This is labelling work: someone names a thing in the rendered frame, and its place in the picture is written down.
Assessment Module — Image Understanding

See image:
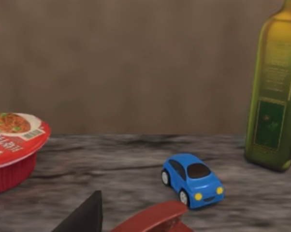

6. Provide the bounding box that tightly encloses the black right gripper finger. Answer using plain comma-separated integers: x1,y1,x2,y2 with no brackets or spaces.
50,190,104,232

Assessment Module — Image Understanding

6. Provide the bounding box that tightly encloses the red instant noodle bowl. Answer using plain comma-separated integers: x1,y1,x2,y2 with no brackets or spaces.
0,112,52,195

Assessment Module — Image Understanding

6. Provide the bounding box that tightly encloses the blue toy car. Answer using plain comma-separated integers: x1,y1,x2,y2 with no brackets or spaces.
161,152,225,210

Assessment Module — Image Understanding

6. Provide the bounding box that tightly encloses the green olive oil bottle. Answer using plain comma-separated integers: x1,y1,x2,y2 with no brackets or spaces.
244,0,291,173

